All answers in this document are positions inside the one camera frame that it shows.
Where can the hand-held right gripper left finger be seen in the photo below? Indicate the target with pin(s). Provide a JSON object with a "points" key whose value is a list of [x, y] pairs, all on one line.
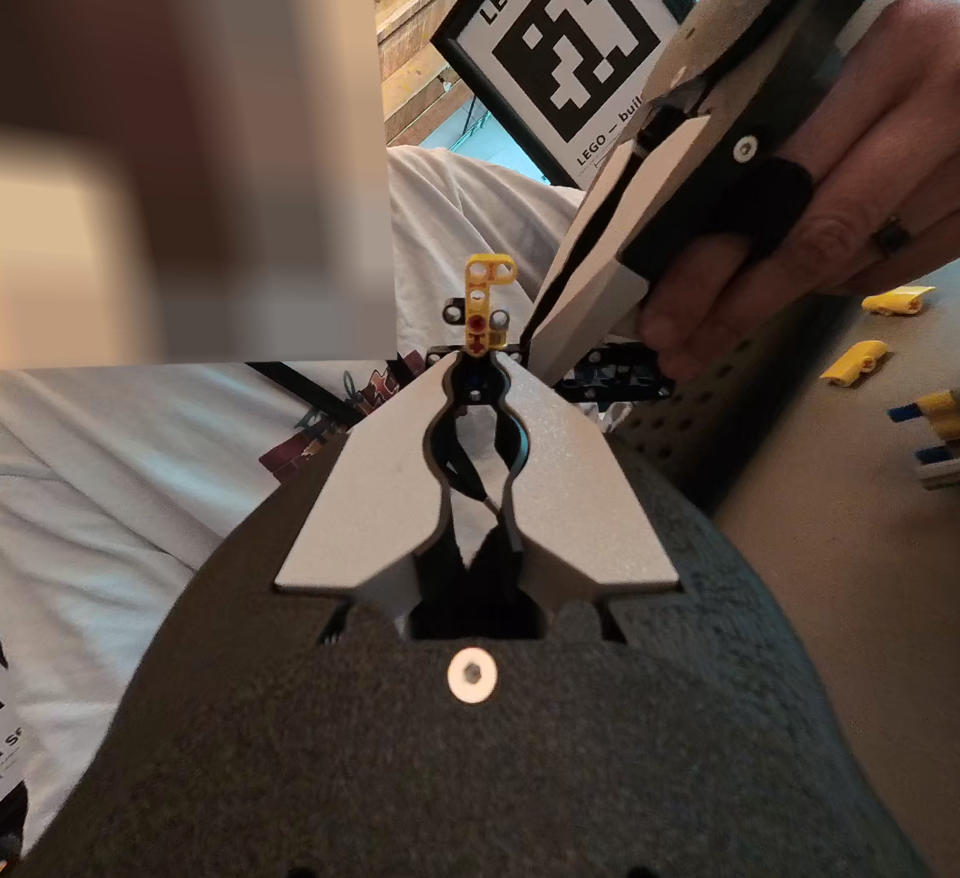
{"points": [[367, 503]]}

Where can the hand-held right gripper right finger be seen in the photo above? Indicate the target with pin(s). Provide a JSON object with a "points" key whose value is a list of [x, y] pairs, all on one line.
{"points": [[592, 510]]}

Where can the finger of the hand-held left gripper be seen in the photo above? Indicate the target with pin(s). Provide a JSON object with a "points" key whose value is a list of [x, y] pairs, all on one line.
{"points": [[592, 308], [600, 195]]}

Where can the black yellow toy brick subassembly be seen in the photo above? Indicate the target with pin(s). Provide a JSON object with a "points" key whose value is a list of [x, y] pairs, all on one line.
{"points": [[480, 293]]}

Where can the person's left hand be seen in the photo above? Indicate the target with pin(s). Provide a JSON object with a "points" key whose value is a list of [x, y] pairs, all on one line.
{"points": [[885, 142]]}

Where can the white printed shirt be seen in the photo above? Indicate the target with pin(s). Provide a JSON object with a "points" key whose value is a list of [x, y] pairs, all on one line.
{"points": [[112, 480]]}

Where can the cluster of yellow brick pieces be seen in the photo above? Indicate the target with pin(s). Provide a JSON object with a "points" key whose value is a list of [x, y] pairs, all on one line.
{"points": [[855, 360]]}

